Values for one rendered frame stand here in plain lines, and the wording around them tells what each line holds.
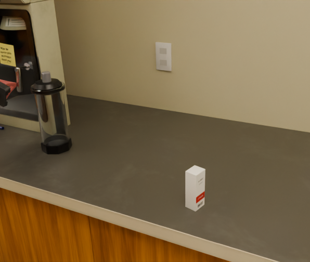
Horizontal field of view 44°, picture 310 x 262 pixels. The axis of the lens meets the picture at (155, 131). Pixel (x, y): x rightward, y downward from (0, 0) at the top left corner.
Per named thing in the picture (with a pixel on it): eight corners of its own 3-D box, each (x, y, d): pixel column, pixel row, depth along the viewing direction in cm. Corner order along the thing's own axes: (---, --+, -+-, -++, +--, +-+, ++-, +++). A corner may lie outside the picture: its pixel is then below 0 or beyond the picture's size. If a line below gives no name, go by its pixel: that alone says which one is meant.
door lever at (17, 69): (31, 89, 136) (26, 87, 137) (29, 63, 132) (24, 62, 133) (20, 93, 132) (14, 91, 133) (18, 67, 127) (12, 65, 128)
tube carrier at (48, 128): (62, 135, 139) (54, 78, 130) (78, 144, 131) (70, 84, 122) (35, 144, 132) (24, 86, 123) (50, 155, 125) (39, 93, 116)
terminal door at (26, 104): (-11, 110, 153) (-35, 7, 136) (47, 122, 140) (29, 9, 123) (-13, 111, 152) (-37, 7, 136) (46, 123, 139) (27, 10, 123)
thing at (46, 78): (54, 86, 130) (51, 66, 127) (68, 91, 123) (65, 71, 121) (28, 92, 124) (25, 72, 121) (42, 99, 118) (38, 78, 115)
